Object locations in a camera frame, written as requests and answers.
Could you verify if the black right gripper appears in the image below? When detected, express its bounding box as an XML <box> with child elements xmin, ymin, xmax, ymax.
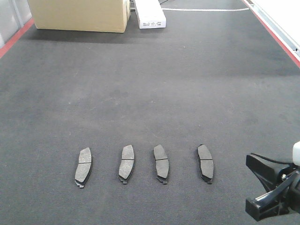
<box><xmin>245</xmin><ymin>153</ymin><xmax>300</xmax><ymax>221</ymax></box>

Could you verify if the grey brake pad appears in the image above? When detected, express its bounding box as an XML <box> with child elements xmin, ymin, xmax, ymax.
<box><xmin>197</xmin><ymin>144</ymin><xmax>214</xmax><ymax>184</ymax></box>
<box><xmin>118</xmin><ymin>144</ymin><xmax>135</xmax><ymax>184</ymax></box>
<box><xmin>153</xmin><ymin>144</ymin><xmax>169</xmax><ymax>184</ymax></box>
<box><xmin>75</xmin><ymin>147</ymin><xmax>92</xmax><ymax>188</ymax></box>

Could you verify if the cardboard box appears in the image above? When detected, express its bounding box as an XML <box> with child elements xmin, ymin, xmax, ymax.
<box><xmin>28</xmin><ymin>0</ymin><xmax>130</xmax><ymax>33</ymax></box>

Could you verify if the black conveyor belt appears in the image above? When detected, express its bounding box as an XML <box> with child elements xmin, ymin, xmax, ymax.
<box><xmin>0</xmin><ymin>0</ymin><xmax>300</xmax><ymax>225</ymax></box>

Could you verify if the white long box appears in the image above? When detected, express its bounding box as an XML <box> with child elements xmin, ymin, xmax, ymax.
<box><xmin>134</xmin><ymin>0</ymin><xmax>166</xmax><ymax>29</ymax></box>

